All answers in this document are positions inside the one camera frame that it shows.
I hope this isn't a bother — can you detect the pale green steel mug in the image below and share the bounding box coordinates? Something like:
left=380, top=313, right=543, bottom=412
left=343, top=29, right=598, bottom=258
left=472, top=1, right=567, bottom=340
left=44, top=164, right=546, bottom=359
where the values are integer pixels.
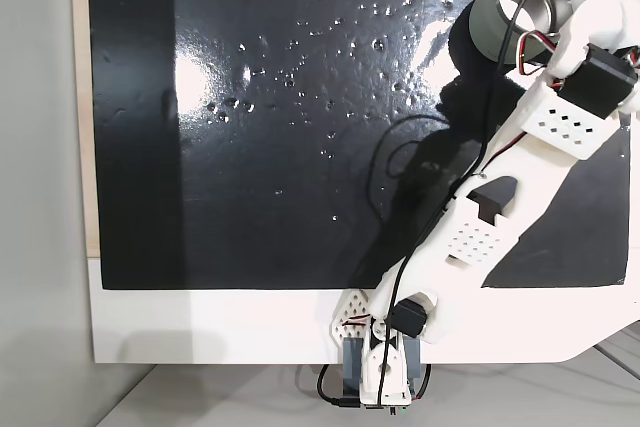
left=468, top=0, right=587, bottom=69

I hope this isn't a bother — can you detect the grey cable beside table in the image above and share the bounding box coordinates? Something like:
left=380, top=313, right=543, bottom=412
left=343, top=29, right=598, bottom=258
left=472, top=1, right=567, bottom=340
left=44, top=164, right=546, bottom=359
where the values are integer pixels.
left=593, top=329, right=640, bottom=381

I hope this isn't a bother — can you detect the black table mat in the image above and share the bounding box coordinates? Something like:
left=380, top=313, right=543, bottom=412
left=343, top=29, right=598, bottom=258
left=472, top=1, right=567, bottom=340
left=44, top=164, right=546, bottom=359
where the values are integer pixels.
left=86, top=0, right=632, bottom=291

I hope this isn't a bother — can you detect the black camera cable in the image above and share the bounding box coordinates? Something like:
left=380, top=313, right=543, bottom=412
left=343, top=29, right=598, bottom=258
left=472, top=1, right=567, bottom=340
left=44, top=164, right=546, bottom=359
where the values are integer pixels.
left=377, top=0, right=640, bottom=404

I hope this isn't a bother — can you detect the black base data cable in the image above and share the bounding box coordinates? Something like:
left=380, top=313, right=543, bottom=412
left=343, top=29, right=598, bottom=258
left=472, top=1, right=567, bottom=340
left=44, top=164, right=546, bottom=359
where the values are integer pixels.
left=409, top=363, right=434, bottom=402

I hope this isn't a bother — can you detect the grey table clamp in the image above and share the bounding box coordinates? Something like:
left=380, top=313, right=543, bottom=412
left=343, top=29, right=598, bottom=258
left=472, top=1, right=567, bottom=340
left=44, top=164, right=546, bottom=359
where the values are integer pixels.
left=341, top=337, right=367, bottom=397
left=399, top=337, right=422, bottom=392

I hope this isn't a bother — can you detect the black base power cable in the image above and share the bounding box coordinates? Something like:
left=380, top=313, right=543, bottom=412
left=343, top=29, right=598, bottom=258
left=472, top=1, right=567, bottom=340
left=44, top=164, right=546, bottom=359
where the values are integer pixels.
left=315, top=363, right=362, bottom=411

